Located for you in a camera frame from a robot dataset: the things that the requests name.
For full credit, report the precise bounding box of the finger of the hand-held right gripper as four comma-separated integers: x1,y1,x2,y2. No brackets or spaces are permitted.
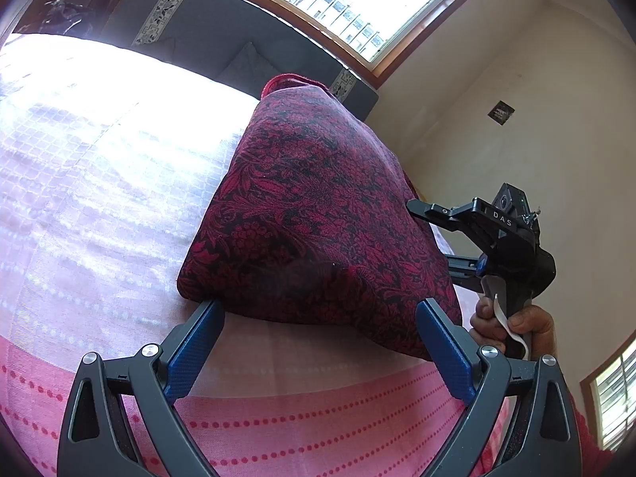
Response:
406,199,475,232
444,253,487,293

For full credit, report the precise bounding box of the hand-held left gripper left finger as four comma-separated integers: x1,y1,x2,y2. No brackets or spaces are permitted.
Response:
57,299,227,477

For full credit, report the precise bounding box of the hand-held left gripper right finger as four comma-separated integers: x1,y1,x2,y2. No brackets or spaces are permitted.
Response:
415,298,583,477

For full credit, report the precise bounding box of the dark red floral cloth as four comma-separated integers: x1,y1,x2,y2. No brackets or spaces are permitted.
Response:
177,74,464,363

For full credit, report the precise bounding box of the person's right forearm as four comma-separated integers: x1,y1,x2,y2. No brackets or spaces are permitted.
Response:
569,392,619,477

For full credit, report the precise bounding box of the person's right hand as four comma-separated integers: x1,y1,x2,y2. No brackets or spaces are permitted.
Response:
469,294,555,361

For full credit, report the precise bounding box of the pink checked bedsheet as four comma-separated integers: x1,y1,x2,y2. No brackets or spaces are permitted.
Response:
0,32,518,477

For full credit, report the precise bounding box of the small wooden-framed window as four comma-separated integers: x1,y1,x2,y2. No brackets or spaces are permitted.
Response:
579,335,636,454

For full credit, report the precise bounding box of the large wooden-framed window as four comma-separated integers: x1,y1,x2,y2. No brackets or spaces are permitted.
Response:
144,0,504,89

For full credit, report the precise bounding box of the dark grey cushion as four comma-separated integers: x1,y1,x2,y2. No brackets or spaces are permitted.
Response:
217,42,283,94

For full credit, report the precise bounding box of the dark grey padded headboard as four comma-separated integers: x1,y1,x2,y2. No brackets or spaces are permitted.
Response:
105,0,382,124

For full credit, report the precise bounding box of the dark bag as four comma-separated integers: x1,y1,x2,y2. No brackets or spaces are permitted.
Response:
41,0,104,37

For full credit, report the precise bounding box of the white strap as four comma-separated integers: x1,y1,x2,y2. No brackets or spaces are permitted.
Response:
491,292,528,359

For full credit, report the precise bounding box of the dark wall switch plate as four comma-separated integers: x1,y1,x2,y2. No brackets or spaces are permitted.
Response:
488,101,516,125

